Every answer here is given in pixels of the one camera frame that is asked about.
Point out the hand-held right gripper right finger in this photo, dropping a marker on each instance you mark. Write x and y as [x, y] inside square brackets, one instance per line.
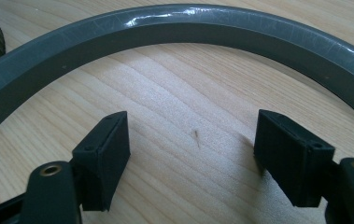
[286, 155]

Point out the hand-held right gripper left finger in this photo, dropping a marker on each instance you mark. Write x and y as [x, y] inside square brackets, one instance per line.
[103, 168]

